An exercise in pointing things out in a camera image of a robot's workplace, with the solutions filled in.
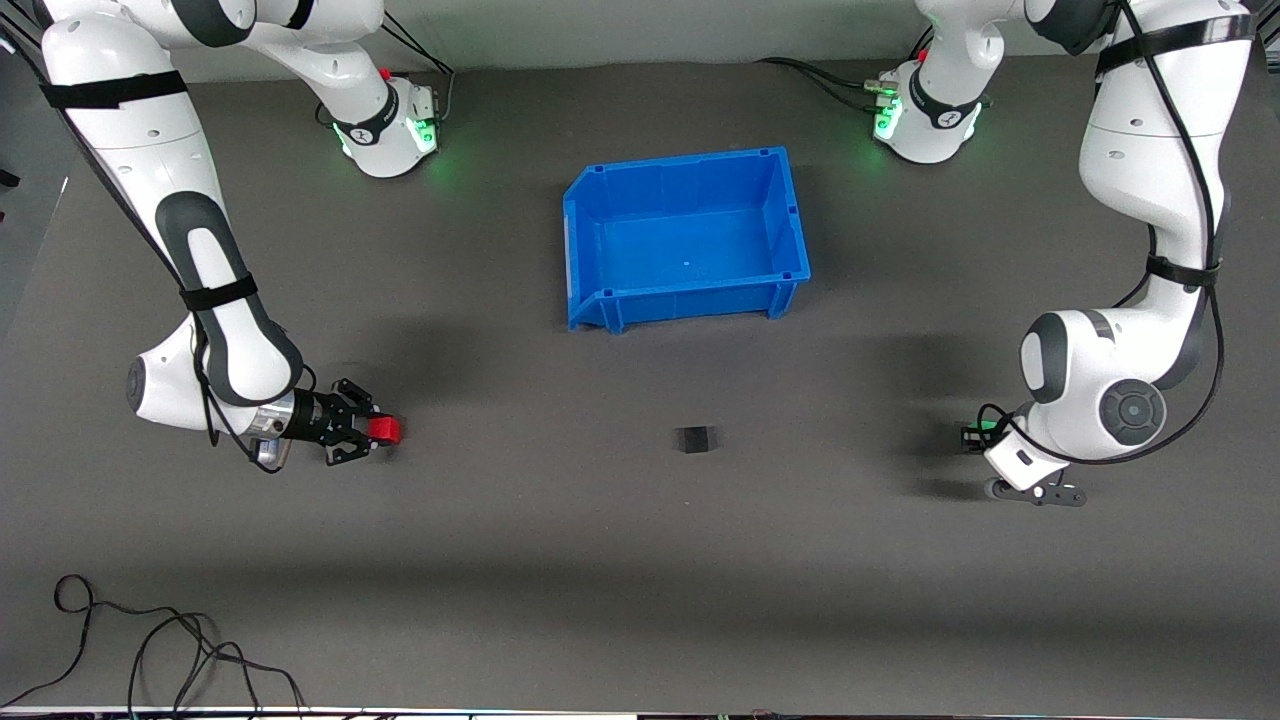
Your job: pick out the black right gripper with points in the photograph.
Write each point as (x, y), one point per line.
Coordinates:
(313, 417)

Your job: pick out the small red cube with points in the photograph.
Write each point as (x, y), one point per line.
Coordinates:
(385, 431)

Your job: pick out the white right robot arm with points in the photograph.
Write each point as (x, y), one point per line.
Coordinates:
(150, 150)

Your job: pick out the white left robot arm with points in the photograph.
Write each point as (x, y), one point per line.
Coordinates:
(1150, 150)

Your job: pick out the small black cube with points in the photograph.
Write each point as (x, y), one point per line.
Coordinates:
(692, 440)

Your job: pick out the dark grey table mat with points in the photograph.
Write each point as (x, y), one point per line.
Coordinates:
(640, 560)

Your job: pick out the blue plastic storage bin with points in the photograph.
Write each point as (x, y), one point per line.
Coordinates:
(690, 240)

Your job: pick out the aluminium frame rail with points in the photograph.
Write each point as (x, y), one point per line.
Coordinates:
(20, 38)
(1272, 38)

